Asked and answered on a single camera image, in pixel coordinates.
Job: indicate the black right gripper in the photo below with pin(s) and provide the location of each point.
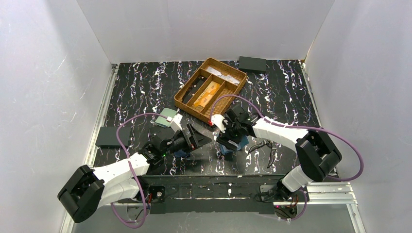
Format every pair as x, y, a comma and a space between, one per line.
229, 129

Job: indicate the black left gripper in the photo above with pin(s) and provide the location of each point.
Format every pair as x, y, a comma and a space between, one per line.
189, 139

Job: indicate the light blue card holder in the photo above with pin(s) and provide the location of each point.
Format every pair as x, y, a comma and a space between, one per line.
224, 150

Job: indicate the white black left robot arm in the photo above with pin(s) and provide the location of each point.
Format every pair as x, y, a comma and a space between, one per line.
91, 188

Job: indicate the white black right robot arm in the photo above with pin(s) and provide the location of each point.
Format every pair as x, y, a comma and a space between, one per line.
316, 152

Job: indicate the dark blue card holder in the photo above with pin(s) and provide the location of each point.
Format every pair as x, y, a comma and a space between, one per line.
181, 154

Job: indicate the green card holder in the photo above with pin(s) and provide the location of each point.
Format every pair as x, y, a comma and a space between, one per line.
167, 113

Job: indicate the orange cards in tray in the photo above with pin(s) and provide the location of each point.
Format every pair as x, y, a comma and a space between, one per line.
207, 94

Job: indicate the black cards in tray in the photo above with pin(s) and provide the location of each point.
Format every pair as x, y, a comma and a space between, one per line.
193, 88

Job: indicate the silver cards in tray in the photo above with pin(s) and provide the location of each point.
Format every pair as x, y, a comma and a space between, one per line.
227, 77

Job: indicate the woven brown divided tray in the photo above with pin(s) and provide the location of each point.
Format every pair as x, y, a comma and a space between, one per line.
221, 101

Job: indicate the black box at back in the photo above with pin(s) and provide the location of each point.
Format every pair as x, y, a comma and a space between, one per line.
251, 64

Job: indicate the black box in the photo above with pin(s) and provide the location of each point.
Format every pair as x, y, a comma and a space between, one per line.
107, 137
251, 64

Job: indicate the black box at left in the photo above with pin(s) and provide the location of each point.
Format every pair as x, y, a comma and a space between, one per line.
107, 137

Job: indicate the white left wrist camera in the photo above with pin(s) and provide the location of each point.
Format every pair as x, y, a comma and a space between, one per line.
175, 122

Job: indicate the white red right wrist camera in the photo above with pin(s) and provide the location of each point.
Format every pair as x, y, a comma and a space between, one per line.
217, 120

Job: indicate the aluminium base frame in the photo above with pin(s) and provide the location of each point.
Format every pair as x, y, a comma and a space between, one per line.
227, 204

